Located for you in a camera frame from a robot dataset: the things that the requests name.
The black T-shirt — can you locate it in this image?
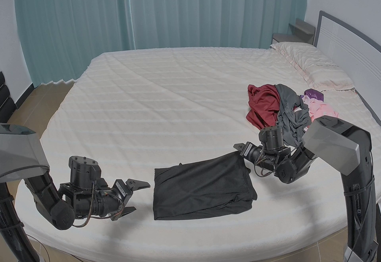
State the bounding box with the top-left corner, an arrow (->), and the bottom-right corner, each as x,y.
153,151 -> 258,221

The pink printed garment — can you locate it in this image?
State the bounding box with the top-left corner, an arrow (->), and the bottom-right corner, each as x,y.
301,98 -> 340,133

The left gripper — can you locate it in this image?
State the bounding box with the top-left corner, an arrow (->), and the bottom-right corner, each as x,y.
90,179 -> 151,222

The black cable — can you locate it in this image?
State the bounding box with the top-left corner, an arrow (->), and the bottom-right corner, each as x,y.
254,162 -> 276,178
72,216 -> 91,229

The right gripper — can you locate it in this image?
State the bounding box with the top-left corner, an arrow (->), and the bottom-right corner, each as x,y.
233,142 -> 265,165

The dark red garment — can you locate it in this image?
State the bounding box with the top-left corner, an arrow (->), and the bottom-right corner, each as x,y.
246,84 -> 282,130

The purple garment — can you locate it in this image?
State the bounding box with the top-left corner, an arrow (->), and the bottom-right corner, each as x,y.
300,89 -> 325,103

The grey garment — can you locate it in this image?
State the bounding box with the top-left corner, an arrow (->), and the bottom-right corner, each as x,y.
275,83 -> 313,148

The grey bedside table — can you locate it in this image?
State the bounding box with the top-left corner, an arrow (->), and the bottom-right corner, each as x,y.
272,18 -> 316,45

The cream pillow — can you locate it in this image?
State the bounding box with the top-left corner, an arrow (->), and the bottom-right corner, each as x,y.
269,42 -> 356,91

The bed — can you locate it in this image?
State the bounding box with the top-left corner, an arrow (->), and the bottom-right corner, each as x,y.
13,11 -> 381,259

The blue-green curtain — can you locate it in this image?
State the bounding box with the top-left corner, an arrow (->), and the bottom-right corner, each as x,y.
15,0 -> 136,87
127,0 -> 310,50

